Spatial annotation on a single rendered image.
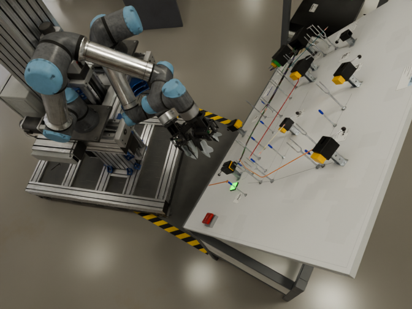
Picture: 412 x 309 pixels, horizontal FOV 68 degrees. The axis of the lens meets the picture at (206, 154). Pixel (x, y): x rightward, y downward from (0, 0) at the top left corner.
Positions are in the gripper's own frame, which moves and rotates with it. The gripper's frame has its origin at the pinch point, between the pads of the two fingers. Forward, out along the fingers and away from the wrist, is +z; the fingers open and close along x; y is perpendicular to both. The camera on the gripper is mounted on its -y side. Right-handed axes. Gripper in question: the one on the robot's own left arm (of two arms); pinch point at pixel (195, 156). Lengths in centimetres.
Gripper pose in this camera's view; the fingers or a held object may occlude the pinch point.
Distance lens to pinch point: 145.4
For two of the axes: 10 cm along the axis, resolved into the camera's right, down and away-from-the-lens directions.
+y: -1.3, 2.0, -9.7
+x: 8.1, -5.4, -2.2
